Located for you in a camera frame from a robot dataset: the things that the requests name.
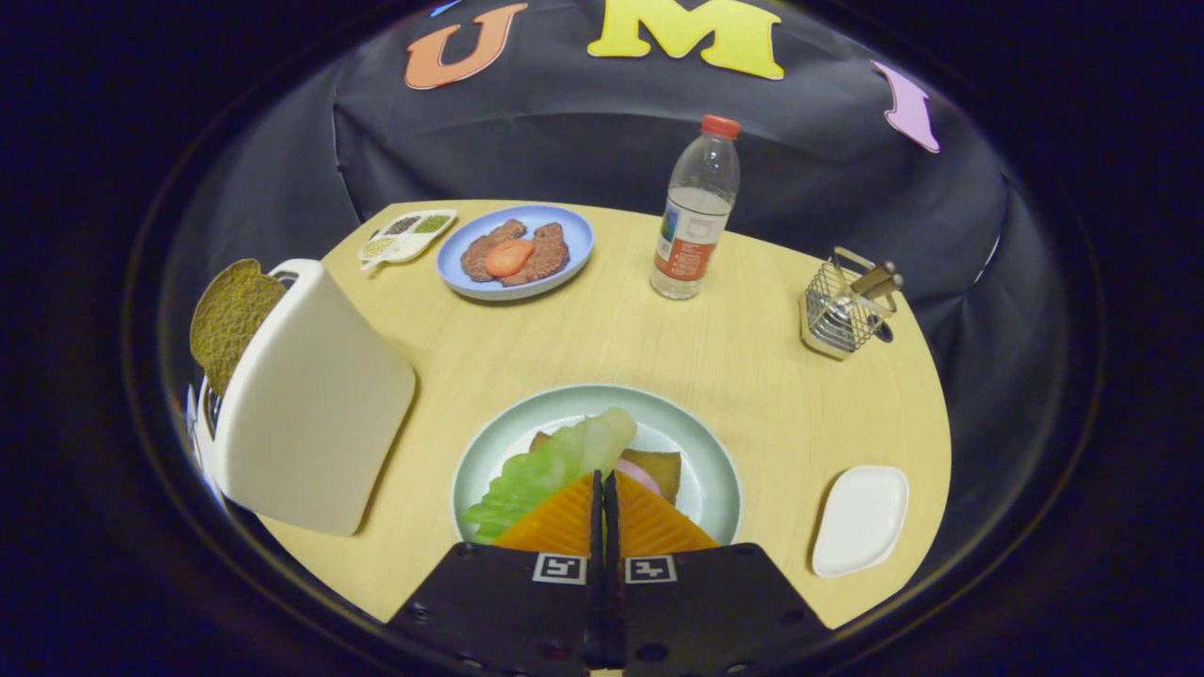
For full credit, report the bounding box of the small white dish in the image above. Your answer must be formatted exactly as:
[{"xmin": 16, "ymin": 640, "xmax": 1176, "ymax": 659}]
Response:
[{"xmin": 812, "ymin": 465, "xmax": 911, "ymax": 578}]

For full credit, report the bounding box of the brown meat patty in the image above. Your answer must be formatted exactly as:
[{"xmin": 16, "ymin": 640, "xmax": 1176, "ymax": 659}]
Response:
[
  {"xmin": 525, "ymin": 222, "xmax": 571, "ymax": 286},
  {"xmin": 461, "ymin": 219, "xmax": 528, "ymax": 283}
]

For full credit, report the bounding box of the green lettuce leaf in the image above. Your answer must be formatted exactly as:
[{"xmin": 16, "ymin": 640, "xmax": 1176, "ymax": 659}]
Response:
[{"xmin": 461, "ymin": 407, "xmax": 638, "ymax": 544}]

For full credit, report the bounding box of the pink ham slice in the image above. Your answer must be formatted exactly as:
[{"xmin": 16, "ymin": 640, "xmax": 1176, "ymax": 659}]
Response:
[{"xmin": 613, "ymin": 458, "xmax": 663, "ymax": 496}]

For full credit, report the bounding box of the blue plate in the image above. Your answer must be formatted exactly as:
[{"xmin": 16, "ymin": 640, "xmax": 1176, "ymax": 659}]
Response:
[{"xmin": 436, "ymin": 204, "xmax": 595, "ymax": 302}]

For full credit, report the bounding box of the wire cutlery basket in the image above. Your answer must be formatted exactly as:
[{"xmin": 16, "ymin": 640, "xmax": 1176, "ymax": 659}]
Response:
[{"xmin": 800, "ymin": 247, "xmax": 904, "ymax": 361}]

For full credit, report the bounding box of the wooden handled utensil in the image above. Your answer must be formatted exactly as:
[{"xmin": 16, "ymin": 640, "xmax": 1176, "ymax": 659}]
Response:
[
  {"xmin": 842, "ymin": 273, "xmax": 904, "ymax": 325},
  {"xmin": 828, "ymin": 260, "xmax": 897, "ymax": 321}
]

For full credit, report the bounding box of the clear water bottle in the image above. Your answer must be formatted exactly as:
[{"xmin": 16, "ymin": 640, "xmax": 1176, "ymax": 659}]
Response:
[{"xmin": 650, "ymin": 115, "xmax": 742, "ymax": 301}]

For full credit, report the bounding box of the brown bread slice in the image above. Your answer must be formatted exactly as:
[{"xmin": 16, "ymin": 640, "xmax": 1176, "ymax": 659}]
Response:
[
  {"xmin": 189, "ymin": 259, "xmax": 288, "ymax": 396},
  {"xmin": 529, "ymin": 431, "xmax": 682, "ymax": 506}
]

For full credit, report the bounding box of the pale green plate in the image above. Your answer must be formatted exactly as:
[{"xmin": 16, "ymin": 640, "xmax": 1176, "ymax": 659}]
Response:
[{"xmin": 451, "ymin": 384, "xmax": 743, "ymax": 546}]

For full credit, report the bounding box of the red tomato slice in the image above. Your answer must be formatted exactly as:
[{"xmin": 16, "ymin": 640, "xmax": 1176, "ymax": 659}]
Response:
[{"xmin": 483, "ymin": 238, "xmax": 536, "ymax": 277}]

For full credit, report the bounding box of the white divided seasoning dish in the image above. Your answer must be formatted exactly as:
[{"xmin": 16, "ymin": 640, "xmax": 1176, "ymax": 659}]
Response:
[{"xmin": 357, "ymin": 209, "xmax": 459, "ymax": 271}]

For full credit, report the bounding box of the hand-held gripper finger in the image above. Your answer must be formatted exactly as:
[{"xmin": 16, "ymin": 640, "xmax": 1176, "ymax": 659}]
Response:
[
  {"xmin": 386, "ymin": 470, "xmax": 605, "ymax": 677},
  {"xmin": 605, "ymin": 472, "xmax": 833, "ymax": 677}
]

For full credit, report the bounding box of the white toaster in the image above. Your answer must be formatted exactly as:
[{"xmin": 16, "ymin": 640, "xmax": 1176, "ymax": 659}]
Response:
[{"xmin": 193, "ymin": 259, "xmax": 417, "ymax": 538}]

